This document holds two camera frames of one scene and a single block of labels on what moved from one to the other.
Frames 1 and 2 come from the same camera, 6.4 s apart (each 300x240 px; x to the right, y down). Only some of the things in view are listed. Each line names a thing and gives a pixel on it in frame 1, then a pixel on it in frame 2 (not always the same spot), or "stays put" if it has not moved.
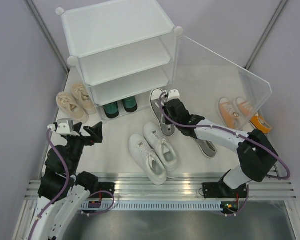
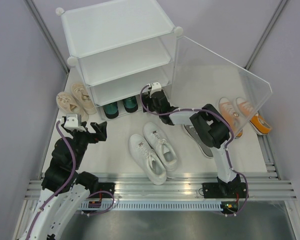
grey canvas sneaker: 207,147 stays put
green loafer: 111,110 stays put
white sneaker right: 164,146 stays put
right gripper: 166,111 → 153,110
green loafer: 130,104 stays put
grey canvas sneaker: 154,95 → 147,102
